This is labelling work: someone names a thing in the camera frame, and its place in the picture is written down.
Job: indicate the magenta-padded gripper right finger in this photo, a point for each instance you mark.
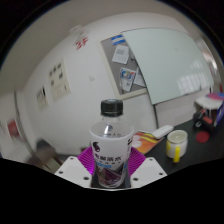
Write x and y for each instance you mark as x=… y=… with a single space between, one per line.
x=148 y=170

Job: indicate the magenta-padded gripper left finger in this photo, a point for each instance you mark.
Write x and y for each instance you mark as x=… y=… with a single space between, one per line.
x=75 y=168

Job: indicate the clear bottle with black cap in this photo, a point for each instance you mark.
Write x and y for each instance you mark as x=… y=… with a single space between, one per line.
x=111 y=146

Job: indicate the colourful printed book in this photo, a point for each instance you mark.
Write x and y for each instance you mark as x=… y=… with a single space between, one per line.
x=146 y=141

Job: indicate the dark wooden chair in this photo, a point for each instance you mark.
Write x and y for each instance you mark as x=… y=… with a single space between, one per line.
x=45 y=155

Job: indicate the white oblong case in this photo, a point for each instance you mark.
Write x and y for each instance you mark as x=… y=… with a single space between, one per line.
x=162 y=131

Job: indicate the flat round red coaster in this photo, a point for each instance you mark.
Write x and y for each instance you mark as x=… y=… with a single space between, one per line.
x=202 y=137

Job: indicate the black and red tool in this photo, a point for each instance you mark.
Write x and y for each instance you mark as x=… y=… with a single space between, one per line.
x=201 y=118

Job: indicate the blue and white paper bag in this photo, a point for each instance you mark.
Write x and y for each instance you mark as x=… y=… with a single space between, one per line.
x=213 y=101

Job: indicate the grey notice board with papers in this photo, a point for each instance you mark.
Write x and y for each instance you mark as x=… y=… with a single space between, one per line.
x=116 y=71

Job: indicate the large whiteboard on stand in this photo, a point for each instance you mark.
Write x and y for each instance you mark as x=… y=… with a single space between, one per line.
x=166 y=63

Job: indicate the small white wall poster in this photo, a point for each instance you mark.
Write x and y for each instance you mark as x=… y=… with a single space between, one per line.
x=42 y=97

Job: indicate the large white wall poster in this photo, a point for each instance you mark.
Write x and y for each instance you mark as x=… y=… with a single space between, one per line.
x=59 y=80

